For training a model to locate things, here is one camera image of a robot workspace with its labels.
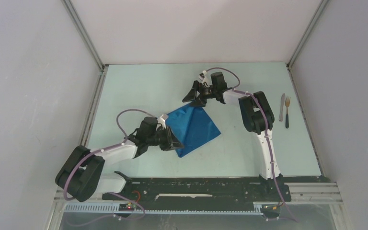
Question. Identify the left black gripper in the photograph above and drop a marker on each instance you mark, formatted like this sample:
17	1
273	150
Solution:
171	142

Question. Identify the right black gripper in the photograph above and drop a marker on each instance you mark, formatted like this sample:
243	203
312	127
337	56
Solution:
191	96

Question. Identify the blue cloth napkin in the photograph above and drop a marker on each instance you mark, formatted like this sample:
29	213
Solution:
193	127

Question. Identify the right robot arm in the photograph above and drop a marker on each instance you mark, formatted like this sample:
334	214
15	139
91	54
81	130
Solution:
257	115

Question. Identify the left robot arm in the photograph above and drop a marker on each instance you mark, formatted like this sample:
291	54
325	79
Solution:
83	174

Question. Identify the silver knife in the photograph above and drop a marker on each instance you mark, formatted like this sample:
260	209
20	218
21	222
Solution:
282	101

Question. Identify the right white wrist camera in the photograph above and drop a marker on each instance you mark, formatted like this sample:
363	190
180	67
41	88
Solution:
202	77

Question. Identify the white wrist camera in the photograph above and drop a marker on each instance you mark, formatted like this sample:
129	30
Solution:
202	77
161	120

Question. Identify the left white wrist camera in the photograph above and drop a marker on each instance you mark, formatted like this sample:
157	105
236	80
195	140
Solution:
161	120

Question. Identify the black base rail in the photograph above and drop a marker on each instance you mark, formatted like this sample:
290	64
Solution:
205	194

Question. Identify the gold fork dark handle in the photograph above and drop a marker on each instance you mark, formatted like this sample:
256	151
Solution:
287	104

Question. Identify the left aluminium frame post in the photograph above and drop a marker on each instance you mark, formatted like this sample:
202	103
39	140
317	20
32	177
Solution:
98	86

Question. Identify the aluminium frame post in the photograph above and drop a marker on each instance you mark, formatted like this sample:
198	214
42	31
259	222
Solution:
307	33
98	86

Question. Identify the white cable duct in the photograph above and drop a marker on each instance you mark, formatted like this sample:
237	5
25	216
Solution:
121	208

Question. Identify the right aluminium frame post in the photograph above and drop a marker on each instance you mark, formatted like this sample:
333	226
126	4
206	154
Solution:
307	33

